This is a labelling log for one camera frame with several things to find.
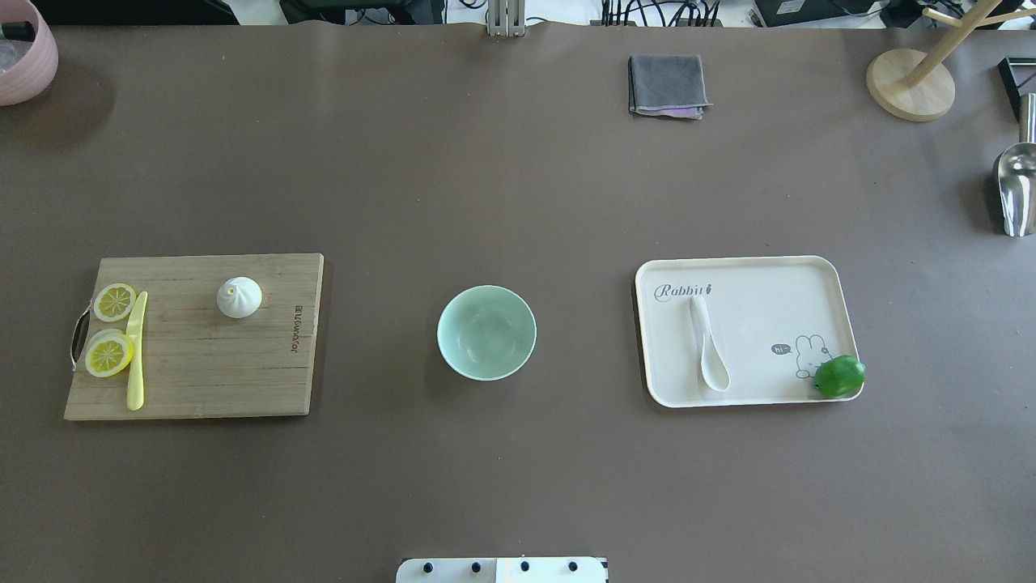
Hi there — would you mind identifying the wooden cutting board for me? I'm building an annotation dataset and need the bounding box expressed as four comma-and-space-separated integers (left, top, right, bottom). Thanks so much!
64, 253, 325, 420

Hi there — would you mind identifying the white ceramic spoon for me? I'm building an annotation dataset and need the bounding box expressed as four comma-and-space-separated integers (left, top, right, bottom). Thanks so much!
690, 296, 730, 393

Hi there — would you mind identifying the single lemon slice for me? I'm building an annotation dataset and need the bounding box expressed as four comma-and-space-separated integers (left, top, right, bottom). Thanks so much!
91, 282, 138, 322

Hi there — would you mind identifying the stacked lemon slice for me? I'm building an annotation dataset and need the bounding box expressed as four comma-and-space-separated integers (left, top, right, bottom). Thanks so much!
85, 329, 134, 379

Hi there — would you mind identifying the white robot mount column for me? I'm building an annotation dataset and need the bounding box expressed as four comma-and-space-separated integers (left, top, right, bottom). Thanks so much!
395, 556, 609, 582

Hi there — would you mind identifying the cream rabbit tray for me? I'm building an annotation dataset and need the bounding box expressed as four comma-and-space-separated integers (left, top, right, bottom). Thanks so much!
634, 255, 858, 407

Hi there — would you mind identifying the wooden mug tree stand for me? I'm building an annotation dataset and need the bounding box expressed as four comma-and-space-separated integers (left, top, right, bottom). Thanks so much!
865, 1, 1035, 122

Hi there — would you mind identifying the grey folded cloth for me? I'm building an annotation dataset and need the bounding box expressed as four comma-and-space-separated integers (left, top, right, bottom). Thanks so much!
628, 54, 711, 121

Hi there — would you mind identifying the green lime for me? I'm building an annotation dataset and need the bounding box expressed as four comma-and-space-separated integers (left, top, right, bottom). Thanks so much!
814, 355, 866, 398

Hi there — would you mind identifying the mint green bowl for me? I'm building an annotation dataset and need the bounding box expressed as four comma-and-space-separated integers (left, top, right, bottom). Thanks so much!
436, 285, 537, 381

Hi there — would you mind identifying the metal scoop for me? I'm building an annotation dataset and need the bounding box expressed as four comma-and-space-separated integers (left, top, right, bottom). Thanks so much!
995, 93, 1035, 237

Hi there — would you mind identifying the pink bowl with ice cubes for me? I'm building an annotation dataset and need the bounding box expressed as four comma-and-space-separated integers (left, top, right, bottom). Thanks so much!
1, 1, 58, 106

